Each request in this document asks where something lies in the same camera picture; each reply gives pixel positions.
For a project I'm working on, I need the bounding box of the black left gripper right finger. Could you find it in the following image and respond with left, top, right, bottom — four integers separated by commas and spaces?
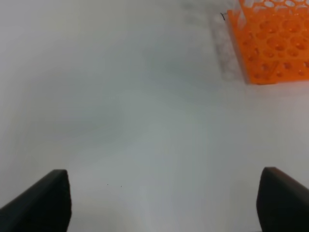
256, 167, 309, 232

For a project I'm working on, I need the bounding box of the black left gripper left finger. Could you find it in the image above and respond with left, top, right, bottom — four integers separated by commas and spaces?
0, 169, 72, 232

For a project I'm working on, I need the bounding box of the orange test tube rack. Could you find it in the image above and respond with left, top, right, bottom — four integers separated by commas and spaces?
226, 0, 309, 85

